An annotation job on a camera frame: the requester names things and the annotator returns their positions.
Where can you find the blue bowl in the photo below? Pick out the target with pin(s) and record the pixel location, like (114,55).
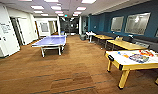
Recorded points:
(121,53)

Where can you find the yellow gaming table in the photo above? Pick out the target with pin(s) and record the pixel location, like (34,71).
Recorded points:
(128,63)

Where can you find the grey round bin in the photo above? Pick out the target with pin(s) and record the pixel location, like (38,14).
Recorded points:
(82,37)

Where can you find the small white table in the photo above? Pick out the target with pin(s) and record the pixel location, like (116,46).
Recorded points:
(90,33)

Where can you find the long yellow wooden table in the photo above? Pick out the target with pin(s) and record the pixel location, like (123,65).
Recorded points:
(103,37)
(126,44)

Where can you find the blue ping pong table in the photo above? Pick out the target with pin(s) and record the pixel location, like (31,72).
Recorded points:
(51,40)

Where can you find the rectangular ceiling light panel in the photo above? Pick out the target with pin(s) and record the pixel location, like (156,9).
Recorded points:
(37,7)
(56,7)
(81,8)

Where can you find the orange bowl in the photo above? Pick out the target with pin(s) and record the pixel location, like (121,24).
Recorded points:
(126,56)

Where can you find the orange game box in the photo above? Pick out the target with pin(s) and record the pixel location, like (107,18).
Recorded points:
(147,52)

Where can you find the dark grey sofa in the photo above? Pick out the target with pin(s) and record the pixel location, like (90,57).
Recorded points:
(151,42)

